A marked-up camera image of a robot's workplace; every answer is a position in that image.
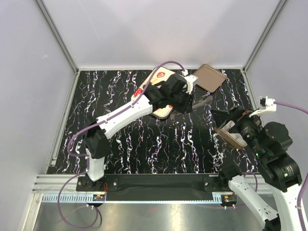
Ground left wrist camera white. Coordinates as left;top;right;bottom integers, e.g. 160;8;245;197
181;69;198;94

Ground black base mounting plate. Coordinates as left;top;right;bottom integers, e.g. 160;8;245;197
76;174;231;192

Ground brown tin lid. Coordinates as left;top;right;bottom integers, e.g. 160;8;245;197
193;64;227;93

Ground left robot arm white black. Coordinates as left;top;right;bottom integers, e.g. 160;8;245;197
83;73;198;191

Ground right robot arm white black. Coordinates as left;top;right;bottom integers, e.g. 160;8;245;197
211;104;308;231

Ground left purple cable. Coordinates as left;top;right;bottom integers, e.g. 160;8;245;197
57;61;187;228

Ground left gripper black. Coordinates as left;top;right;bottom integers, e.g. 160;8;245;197
169;88;195;115

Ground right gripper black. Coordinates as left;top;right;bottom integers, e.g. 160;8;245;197
210;104;266;158

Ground brown tin box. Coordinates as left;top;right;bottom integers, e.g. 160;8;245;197
215;121;247;150

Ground black metal tongs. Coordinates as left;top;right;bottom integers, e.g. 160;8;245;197
169;95;213;118

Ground strawberry pattern white tray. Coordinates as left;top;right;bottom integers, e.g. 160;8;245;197
131;67;175;119

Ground white cable duct left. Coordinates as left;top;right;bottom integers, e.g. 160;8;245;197
42;193;105;203

